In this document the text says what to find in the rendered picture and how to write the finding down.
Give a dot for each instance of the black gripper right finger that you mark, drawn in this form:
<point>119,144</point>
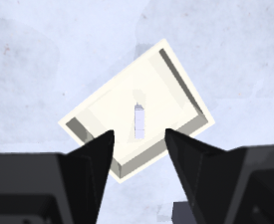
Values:
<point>214,179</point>

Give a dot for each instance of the grey fuse block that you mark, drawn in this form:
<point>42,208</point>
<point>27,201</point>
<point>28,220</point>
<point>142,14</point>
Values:
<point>182,214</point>

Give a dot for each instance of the white shallow tray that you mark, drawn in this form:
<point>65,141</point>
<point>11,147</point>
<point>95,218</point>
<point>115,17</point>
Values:
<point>157,82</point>

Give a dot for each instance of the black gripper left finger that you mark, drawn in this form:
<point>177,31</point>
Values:
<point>77,179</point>

